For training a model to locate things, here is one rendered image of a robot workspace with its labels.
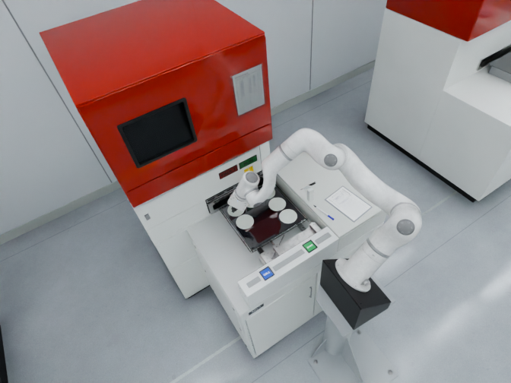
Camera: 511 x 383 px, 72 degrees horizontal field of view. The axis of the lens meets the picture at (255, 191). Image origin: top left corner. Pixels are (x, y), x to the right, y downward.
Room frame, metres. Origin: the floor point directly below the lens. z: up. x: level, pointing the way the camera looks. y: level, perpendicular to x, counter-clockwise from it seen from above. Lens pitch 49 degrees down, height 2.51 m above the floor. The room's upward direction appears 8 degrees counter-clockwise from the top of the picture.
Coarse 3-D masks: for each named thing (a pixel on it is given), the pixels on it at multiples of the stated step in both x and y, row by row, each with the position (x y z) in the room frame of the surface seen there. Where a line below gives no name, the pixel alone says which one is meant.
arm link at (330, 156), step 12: (300, 132) 1.17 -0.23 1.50; (312, 132) 1.16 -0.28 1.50; (288, 144) 1.16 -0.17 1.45; (300, 144) 1.13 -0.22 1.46; (312, 144) 1.10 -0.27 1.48; (324, 144) 1.07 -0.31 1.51; (288, 156) 1.13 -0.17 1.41; (312, 156) 1.07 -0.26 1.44; (324, 156) 1.02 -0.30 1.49; (336, 156) 1.00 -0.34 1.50; (336, 168) 0.98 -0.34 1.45
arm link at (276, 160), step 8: (272, 152) 1.18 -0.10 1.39; (280, 152) 1.15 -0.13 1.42; (264, 160) 1.17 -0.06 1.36; (272, 160) 1.14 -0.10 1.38; (280, 160) 1.13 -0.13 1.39; (288, 160) 1.13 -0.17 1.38; (264, 168) 1.14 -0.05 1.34; (272, 168) 1.12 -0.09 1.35; (280, 168) 1.12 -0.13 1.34; (264, 176) 1.11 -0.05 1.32; (272, 176) 1.11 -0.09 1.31; (264, 184) 1.08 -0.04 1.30; (272, 184) 1.09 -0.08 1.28; (256, 192) 1.09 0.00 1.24; (264, 192) 1.06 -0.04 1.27; (248, 200) 1.07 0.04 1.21; (256, 200) 1.05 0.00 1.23; (264, 200) 1.06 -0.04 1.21
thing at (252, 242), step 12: (276, 192) 1.35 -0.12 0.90; (228, 204) 1.31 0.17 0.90; (264, 204) 1.27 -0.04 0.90; (288, 204) 1.25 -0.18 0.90; (228, 216) 1.23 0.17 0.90; (252, 216) 1.20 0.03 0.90; (264, 216) 1.19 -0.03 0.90; (276, 216) 1.18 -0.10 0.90; (300, 216) 1.16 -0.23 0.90; (252, 228) 1.12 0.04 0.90; (264, 228) 1.11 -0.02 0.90; (276, 228) 1.10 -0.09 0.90; (252, 240) 1.04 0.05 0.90; (264, 240) 1.03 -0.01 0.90
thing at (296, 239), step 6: (300, 234) 1.05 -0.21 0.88; (306, 234) 1.05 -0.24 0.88; (312, 234) 1.04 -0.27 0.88; (288, 240) 1.02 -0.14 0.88; (294, 240) 1.02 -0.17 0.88; (300, 240) 1.01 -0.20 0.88; (282, 246) 0.99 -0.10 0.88; (288, 246) 0.99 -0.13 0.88; (270, 252) 0.97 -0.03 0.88; (264, 264) 0.90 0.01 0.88
